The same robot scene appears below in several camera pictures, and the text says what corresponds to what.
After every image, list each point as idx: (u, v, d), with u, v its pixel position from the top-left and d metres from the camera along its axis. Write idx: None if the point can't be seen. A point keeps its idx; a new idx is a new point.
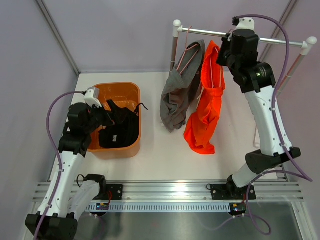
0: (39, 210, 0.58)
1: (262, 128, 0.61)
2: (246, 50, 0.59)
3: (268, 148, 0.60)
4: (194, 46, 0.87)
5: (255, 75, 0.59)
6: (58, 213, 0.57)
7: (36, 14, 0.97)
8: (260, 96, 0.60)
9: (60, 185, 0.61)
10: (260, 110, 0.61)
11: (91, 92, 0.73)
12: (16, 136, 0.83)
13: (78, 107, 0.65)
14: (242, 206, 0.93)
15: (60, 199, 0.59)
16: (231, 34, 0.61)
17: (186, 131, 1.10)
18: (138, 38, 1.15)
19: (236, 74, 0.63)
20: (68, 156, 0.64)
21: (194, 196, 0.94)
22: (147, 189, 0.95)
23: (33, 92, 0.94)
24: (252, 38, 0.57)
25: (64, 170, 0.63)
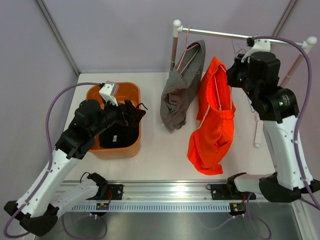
0: (18, 201, 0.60)
1: (282, 159, 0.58)
2: (266, 76, 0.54)
3: (288, 182, 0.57)
4: (194, 46, 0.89)
5: (277, 104, 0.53)
6: (31, 214, 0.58)
7: (36, 13, 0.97)
8: (282, 127, 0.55)
9: (43, 186, 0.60)
10: (281, 141, 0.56)
11: (109, 88, 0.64)
12: (16, 136, 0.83)
13: (87, 107, 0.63)
14: (242, 206, 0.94)
15: (37, 200, 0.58)
16: (250, 57, 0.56)
17: (190, 152, 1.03)
18: (138, 39, 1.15)
19: (255, 101, 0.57)
20: (60, 159, 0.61)
21: (194, 196, 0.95)
22: (148, 189, 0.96)
23: (33, 92, 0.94)
24: (274, 64, 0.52)
25: (52, 171, 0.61)
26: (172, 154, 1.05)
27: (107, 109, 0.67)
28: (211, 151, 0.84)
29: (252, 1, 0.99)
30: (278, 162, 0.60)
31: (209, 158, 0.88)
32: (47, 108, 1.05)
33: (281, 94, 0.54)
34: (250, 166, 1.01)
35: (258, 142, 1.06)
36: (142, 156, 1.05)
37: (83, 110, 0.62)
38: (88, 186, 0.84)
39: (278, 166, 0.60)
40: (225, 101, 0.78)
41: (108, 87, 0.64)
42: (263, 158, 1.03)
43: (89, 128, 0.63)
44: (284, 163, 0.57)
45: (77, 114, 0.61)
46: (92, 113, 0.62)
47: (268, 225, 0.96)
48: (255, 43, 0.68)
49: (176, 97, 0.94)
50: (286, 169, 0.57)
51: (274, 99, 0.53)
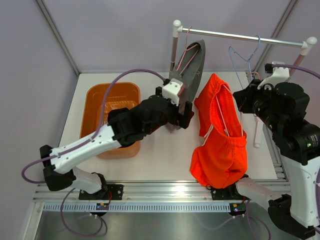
0: (53, 150, 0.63)
1: (300, 197, 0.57)
2: (293, 113, 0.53)
3: (303, 220, 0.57)
4: (194, 46, 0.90)
5: (305, 145, 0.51)
6: (55, 167, 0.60)
7: (36, 13, 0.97)
8: (306, 168, 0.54)
9: (79, 149, 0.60)
10: (302, 180, 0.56)
11: (177, 87, 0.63)
12: (16, 136, 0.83)
13: (154, 102, 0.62)
14: (242, 206, 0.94)
15: (67, 159, 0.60)
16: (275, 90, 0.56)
17: (192, 167, 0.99)
18: (138, 39, 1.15)
19: (279, 137, 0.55)
20: (107, 135, 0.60)
21: (194, 196, 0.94)
22: (148, 189, 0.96)
23: (33, 92, 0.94)
24: (302, 101, 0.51)
25: (93, 141, 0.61)
26: (172, 155, 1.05)
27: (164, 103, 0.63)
28: (221, 174, 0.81)
29: (252, 1, 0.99)
30: (294, 196, 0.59)
31: (217, 180, 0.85)
32: (47, 108, 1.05)
33: (309, 133, 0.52)
34: (250, 166, 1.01)
35: (258, 142, 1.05)
36: (143, 157, 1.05)
37: (150, 104, 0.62)
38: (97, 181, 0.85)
39: (294, 200, 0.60)
40: (231, 123, 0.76)
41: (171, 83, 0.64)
42: (262, 158, 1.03)
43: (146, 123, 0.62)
44: (301, 201, 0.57)
45: (144, 104, 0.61)
46: (156, 110, 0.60)
47: (269, 227, 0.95)
48: (274, 70, 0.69)
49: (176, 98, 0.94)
50: (304, 208, 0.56)
51: (302, 137, 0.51)
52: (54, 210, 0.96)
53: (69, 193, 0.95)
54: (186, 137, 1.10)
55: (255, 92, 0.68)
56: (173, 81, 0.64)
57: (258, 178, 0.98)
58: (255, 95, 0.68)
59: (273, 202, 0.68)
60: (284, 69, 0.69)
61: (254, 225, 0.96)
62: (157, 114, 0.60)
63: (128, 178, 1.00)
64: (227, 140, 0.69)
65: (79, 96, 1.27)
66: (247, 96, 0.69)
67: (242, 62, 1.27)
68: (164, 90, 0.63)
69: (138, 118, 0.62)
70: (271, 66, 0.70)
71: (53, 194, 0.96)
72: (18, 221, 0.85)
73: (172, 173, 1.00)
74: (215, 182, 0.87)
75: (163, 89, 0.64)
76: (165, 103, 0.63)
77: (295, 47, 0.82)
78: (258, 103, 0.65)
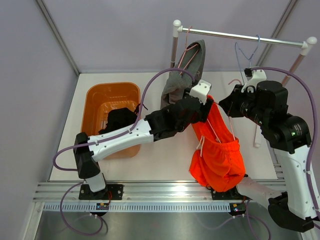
0: (90, 138, 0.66)
1: (293, 189, 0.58)
2: (275, 105, 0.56)
3: (300, 211, 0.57)
4: (194, 46, 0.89)
5: (289, 134, 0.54)
6: (94, 154, 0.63)
7: (36, 13, 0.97)
8: (295, 157, 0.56)
9: (117, 139, 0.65)
10: (293, 171, 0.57)
11: (207, 89, 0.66)
12: (16, 136, 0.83)
13: (191, 100, 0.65)
14: (242, 206, 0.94)
15: (105, 147, 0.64)
16: (256, 86, 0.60)
17: (192, 167, 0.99)
18: (138, 39, 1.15)
19: (266, 131, 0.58)
20: (144, 128, 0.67)
21: (194, 196, 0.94)
22: (147, 189, 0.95)
23: (33, 92, 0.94)
24: (281, 92, 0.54)
25: (131, 132, 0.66)
26: (172, 155, 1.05)
27: (194, 99, 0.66)
28: (220, 179, 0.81)
29: (252, 1, 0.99)
30: (289, 190, 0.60)
31: (218, 184, 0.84)
32: (47, 108, 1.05)
33: (293, 123, 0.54)
34: (249, 166, 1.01)
35: (258, 142, 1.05)
36: (143, 156, 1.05)
37: (185, 103, 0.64)
38: (102, 183, 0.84)
39: (289, 194, 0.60)
40: (221, 132, 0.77)
41: (200, 84, 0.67)
42: (262, 158, 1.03)
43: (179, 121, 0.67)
44: (296, 192, 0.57)
45: (178, 103, 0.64)
46: (190, 109, 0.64)
47: (269, 227, 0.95)
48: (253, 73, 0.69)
49: (177, 97, 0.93)
50: (299, 198, 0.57)
51: (287, 128, 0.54)
52: (54, 210, 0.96)
53: (67, 192, 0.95)
54: (186, 137, 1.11)
55: (240, 95, 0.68)
56: (203, 82, 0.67)
57: (259, 178, 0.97)
58: (240, 98, 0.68)
59: (272, 200, 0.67)
60: (260, 71, 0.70)
61: (254, 224, 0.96)
62: (191, 112, 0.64)
63: (127, 177, 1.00)
64: (221, 147, 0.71)
65: (79, 96, 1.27)
66: (232, 100, 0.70)
67: (242, 62, 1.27)
68: (193, 91, 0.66)
69: (170, 116, 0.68)
70: (250, 70, 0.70)
71: (53, 194, 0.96)
72: (18, 221, 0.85)
73: (172, 172, 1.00)
74: (214, 185, 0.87)
75: (194, 90, 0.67)
76: (197, 102, 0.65)
77: (295, 47, 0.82)
78: (244, 103, 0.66)
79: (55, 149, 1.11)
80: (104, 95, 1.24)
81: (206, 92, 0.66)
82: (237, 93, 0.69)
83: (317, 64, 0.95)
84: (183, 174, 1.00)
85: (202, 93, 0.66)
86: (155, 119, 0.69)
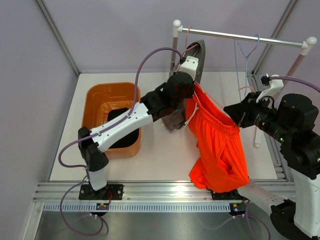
0: (92, 130, 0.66)
1: (305, 208, 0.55)
2: (301, 125, 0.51)
3: (307, 230, 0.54)
4: (194, 46, 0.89)
5: (314, 159, 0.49)
6: (99, 144, 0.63)
7: (36, 13, 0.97)
8: (314, 182, 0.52)
9: (118, 126, 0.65)
10: (308, 194, 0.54)
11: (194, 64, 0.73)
12: (16, 136, 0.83)
13: (182, 76, 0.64)
14: (242, 206, 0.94)
15: (109, 136, 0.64)
16: (280, 101, 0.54)
17: (192, 172, 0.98)
18: (138, 39, 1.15)
19: (286, 151, 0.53)
20: (142, 111, 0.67)
21: (194, 196, 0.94)
22: (147, 189, 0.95)
23: (33, 92, 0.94)
24: (311, 112, 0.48)
25: (130, 117, 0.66)
26: (171, 156, 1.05)
27: (183, 75, 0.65)
28: (222, 177, 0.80)
29: (252, 1, 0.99)
30: (299, 207, 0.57)
31: (219, 183, 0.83)
32: (47, 109, 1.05)
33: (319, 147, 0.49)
34: (249, 166, 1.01)
35: (258, 142, 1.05)
36: (143, 157, 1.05)
37: (176, 78, 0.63)
38: (101, 183, 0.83)
39: (298, 210, 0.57)
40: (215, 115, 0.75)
41: (188, 60, 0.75)
42: (262, 159, 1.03)
43: (174, 97, 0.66)
44: (307, 212, 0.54)
45: (171, 79, 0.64)
46: (184, 83, 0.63)
47: (269, 227, 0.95)
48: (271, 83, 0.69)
49: None
50: (309, 218, 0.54)
51: (312, 151, 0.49)
52: (54, 210, 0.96)
53: (67, 192, 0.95)
54: (186, 137, 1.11)
55: (255, 106, 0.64)
56: (191, 58, 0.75)
57: (259, 178, 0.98)
58: (255, 109, 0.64)
59: (275, 208, 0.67)
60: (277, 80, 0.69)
61: (254, 224, 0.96)
62: (184, 87, 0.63)
63: (127, 178, 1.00)
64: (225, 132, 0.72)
65: (79, 96, 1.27)
66: (246, 110, 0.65)
67: (241, 62, 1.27)
68: (183, 67, 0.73)
69: (164, 94, 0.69)
70: (267, 78, 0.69)
71: (53, 194, 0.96)
72: (18, 221, 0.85)
73: (172, 172, 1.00)
74: (214, 185, 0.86)
75: (183, 66, 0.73)
76: (190, 77, 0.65)
77: (295, 47, 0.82)
78: (260, 116, 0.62)
79: (55, 149, 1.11)
80: (103, 96, 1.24)
81: (195, 66, 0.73)
82: (252, 104, 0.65)
83: (316, 65, 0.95)
84: (184, 174, 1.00)
85: (192, 67, 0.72)
86: (150, 100, 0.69)
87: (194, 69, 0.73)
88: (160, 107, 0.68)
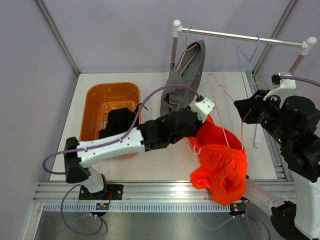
0: (80, 143, 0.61)
1: (306, 210, 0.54)
2: (303, 129, 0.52)
3: (308, 233, 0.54)
4: (194, 46, 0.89)
5: (315, 163, 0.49)
6: (81, 160, 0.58)
7: (36, 13, 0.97)
8: (315, 184, 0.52)
9: (105, 148, 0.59)
10: (309, 196, 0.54)
11: (208, 107, 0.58)
12: (16, 136, 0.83)
13: (186, 116, 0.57)
14: (242, 206, 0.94)
15: (94, 154, 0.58)
16: (283, 103, 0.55)
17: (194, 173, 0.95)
18: (138, 39, 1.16)
19: (287, 154, 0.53)
20: (136, 139, 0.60)
21: (194, 196, 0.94)
22: (148, 189, 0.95)
23: (32, 92, 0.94)
24: (314, 115, 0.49)
25: (121, 141, 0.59)
26: (171, 155, 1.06)
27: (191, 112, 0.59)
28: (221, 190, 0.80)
29: (252, 1, 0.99)
30: (299, 208, 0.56)
31: (219, 195, 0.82)
32: (47, 109, 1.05)
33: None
34: (249, 166, 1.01)
35: (258, 142, 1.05)
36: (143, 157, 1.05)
37: (180, 115, 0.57)
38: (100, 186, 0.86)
39: (298, 213, 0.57)
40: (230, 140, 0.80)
41: (204, 102, 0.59)
42: (262, 159, 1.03)
43: (172, 134, 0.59)
44: (307, 214, 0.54)
45: (173, 114, 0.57)
46: (185, 122, 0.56)
47: (269, 227, 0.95)
48: (281, 82, 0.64)
49: (177, 97, 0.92)
50: (310, 220, 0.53)
51: (313, 155, 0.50)
52: (54, 210, 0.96)
53: (68, 193, 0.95)
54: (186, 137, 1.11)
55: (261, 104, 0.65)
56: (208, 100, 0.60)
57: (259, 178, 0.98)
58: (260, 106, 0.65)
59: (275, 210, 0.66)
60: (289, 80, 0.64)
61: (254, 224, 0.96)
62: (185, 127, 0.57)
63: (127, 178, 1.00)
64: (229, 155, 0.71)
65: (79, 96, 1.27)
66: (251, 107, 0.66)
67: (241, 62, 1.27)
68: (194, 105, 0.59)
69: (165, 126, 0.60)
70: (279, 77, 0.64)
71: (53, 194, 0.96)
72: (18, 222, 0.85)
73: (172, 173, 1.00)
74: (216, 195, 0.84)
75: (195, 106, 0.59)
76: (194, 116, 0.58)
77: (294, 47, 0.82)
78: (263, 114, 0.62)
79: (55, 149, 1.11)
80: (103, 96, 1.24)
81: (208, 113, 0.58)
82: (258, 100, 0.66)
83: (316, 65, 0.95)
84: (184, 174, 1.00)
85: (203, 113, 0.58)
86: (148, 129, 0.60)
87: (204, 116, 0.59)
88: (158, 140, 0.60)
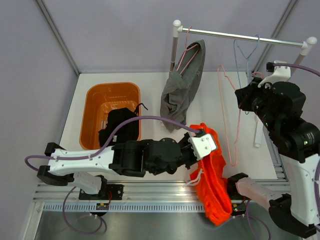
0: (55, 150, 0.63)
1: (300, 196, 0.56)
2: (289, 112, 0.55)
3: (304, 218, 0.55)
4: (194, 46, 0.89)
5: (301, 144, 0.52)
6: (49, 169, 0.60)
7: (36, 13, 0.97)
8: (304, 166, 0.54)
9: (74, 164, 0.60)
10: (301, 180, 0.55)
11: (206, 149, 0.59)
12: (16, 136, 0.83)
13: (167, 152, 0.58)
14: (242, 206, 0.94)
15: (62, 167, 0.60)
16: (272, 87, 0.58)
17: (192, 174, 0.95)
18: (138, 39, 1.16)
19: (274, 135, 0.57)
20: (106, 160, 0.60)
21: (194, 196, 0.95)
22: (148, 189, 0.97)
23: (33, 92, 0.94)
24: (298, 98, 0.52)
25: (91, 159, 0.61)
26: None
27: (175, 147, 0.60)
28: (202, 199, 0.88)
29: (252, 1, 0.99)
30: (294, 195, 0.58)
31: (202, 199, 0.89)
32: (47, 109, 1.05)
33: (305, 131, 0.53)
34: (249, 166, 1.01)
35: (258, 142, 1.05)
36: None
37: (160, 151, 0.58)
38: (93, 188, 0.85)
39: (293, 200, 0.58)
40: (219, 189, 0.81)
41: (202, 140, 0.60)
42: (263, 159, 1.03)
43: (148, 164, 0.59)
44: (302, 199, 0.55)
45: (153, 148, 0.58)
46: (162, 159, 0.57)
47: (269, 227, 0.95)
48: (275, 68, 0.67)
49: (177, 97, 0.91)
50: (303, 205, 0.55)
51: (299, 136, 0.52)
52: (55, 210, 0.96)
53: (69, 193, 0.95)
54: None
55: (256, 91, 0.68)
56: (208, 139, 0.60)
57: (259, 177, 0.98)
58: (255, 93, 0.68)
59: (273, 201, 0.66)
60: (285, 68, 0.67)
61: (254, 224, 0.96)
62: (161, 163, 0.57)
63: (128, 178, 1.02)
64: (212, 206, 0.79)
65: (79, 96, 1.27)
66: (247, 94, 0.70)
67: (241, 62, 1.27)
68: (191, 141, 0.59)
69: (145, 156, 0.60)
70: (273, 65, 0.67)
71: (53, 194, 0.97)
72: (18, 221, 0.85)
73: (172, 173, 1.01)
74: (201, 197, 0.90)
75: (193, 143, 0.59)
76: (176, 154, 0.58)
77: (294, 47, 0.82)
78: (256, 100, 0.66)
79: None
80: (103, 96, 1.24)
81: (205, 153, 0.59)
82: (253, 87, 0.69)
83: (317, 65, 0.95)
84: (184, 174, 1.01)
85: (199, 153, 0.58)
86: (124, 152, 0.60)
87: (200, 156, 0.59)
88: (130, 168, 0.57)
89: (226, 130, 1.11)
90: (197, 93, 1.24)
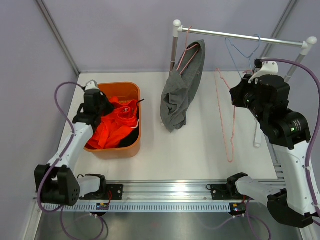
0: (49, 162, 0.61)
1: (293, 185, 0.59)
2: (276, 100, 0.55)
3: (299, 208, 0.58)
4: (194, 46, 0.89)
5: (288, 131, 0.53)
6: (67, 165, 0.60)
7: (36, 14, 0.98)
8: (294, 153, 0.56)
9: (72, 145, 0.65)
10: (292, 166, 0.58)
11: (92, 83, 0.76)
12: (15, 136, 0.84)
13: (94, 90, 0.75)
14: (242, 206, 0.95)
15: (70, 155, 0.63)
16: (258, 80, 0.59)
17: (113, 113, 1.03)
18: (138, 39, 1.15)
19: (265, 126, 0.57)
20: (81, 126, 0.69)
21: (195, 196, 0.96)
22: (148, 189, 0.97)
23: (32, 91, 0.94)
24: (282, 88, 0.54)
25: (76, 134, 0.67)
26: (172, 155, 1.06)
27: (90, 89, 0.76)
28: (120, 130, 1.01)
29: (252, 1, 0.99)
30: (289, 187, 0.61)
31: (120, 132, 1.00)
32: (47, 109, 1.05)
33: (292, 119, 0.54)
34: (250, 166, 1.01)
35: (258, 142, 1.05)
36: (143, 156, 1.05)
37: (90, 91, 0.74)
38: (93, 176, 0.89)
39: (289, 190, 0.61)
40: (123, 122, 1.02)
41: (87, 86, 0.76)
42: (263, 158, 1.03)
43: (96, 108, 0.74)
44: (295, 188, 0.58)
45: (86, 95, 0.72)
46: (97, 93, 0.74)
47: (269, 227, 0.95)
48: (263, 64, 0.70)
49: (177, 97, 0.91)
50: (297, 194, 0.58)
51: (286, 124, 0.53)
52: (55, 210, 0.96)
53: None
54: (186, 136, 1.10)
55: (246, 85, 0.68)
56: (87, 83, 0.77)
57: (260, 178, 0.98)
58: (246, 88, 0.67)
59: (271, 196, 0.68)
60: (272, 64, 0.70)
61: (254, 224, 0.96)
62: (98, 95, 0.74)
63: (127, 177, 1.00)
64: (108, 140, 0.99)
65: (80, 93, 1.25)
66: (238, 89, 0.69)
67: (241, 61, 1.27)
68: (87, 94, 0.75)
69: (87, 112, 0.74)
70: (260, 61, 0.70)
71: None
72: (17, 221, 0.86)
73: (172, 172, 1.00)
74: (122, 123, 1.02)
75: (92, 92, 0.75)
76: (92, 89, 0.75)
77: (295, 47, 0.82)
78: (247, 94, 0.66)
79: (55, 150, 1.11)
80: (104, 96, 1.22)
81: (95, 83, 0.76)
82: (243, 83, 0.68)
83: None
84: (184, 173, 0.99)
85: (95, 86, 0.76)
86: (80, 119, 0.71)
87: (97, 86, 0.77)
88: (92, 120, 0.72)
89: (226, 129, 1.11)
90: (197, 93, 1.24)
